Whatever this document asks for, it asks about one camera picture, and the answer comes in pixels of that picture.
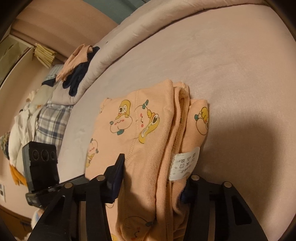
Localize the peach duck print shirt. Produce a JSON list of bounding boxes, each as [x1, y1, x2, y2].
[[85, 80, 209, 240]]

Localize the white crumpled clothes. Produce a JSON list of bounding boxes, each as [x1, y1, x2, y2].
[[7, 89, 55, 167]]

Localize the dark navy folded garment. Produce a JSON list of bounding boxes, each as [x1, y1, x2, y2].
[[62, 47, 100, 97]]

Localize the striped blue folded cloth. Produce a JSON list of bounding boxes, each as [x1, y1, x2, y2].
[[41, 64, 64, 87]]

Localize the yellow fringed cloth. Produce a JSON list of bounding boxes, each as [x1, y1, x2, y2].
[[34, 43, 57, 69]]

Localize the folded peach garment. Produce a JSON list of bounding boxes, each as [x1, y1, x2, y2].
[[56, 44, 93, 82]]

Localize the pink curtain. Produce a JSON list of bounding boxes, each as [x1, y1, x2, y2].
[[11, 1, 117, 62]]

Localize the pink bed sheet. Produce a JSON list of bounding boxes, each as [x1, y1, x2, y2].
[[58, 4, 295, 240]]

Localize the teal curtain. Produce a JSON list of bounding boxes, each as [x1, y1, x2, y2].
[[85, 0, 149, 24]]

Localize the pink folded quilt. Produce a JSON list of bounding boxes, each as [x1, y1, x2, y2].
[[51, 0, 264, 105]]

